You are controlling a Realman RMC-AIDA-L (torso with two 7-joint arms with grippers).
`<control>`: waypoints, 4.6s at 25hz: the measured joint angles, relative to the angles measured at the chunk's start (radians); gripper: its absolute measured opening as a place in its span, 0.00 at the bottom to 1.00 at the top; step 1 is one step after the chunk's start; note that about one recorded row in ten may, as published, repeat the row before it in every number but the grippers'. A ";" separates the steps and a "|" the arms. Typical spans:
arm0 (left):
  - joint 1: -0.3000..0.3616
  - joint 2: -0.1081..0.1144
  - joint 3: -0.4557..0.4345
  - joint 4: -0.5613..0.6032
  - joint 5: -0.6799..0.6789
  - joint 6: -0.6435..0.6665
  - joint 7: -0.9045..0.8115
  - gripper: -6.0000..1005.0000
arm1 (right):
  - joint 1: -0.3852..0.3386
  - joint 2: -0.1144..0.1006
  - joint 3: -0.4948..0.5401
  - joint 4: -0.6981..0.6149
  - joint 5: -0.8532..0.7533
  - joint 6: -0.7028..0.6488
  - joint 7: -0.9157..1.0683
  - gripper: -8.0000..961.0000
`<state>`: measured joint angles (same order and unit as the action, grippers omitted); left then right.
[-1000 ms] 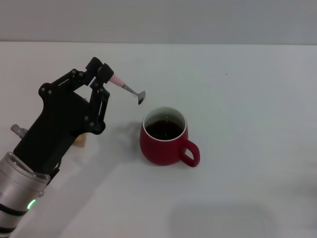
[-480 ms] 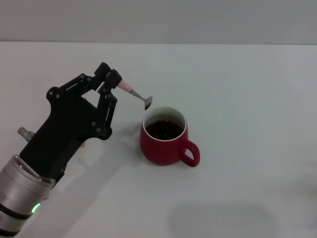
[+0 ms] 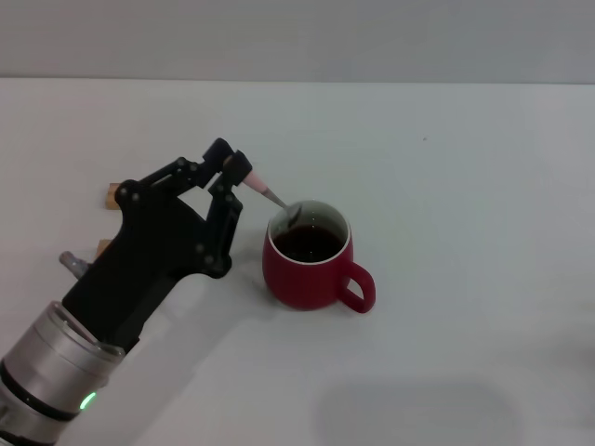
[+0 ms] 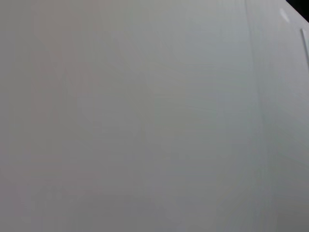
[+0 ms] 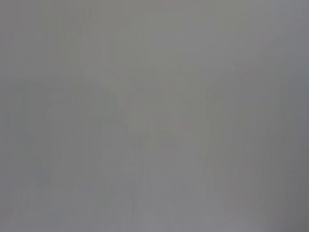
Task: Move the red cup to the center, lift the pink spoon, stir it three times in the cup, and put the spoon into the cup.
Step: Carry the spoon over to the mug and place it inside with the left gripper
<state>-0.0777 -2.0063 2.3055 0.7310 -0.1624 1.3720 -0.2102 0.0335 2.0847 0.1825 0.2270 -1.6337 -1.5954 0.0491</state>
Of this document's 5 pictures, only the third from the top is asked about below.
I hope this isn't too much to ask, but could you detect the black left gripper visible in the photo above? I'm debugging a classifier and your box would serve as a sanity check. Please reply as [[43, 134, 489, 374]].
[[62, 138, 253, 350]]

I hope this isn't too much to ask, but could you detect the gripper cable with metal plug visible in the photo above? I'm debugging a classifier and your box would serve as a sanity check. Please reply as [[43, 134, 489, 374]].
[[59, 250, 90, 276]]

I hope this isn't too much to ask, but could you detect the red ceramic cup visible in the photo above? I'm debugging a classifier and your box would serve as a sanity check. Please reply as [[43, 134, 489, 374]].
[[261, 199, 377, 315]]

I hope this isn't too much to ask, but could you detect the dark brown coffee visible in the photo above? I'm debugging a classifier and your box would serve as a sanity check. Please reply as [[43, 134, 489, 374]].
[[271, 224, 346, 264]]

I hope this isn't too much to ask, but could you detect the pink handled metal spoon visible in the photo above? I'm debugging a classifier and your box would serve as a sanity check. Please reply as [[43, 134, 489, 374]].
[[224, 156, 304, 230]]

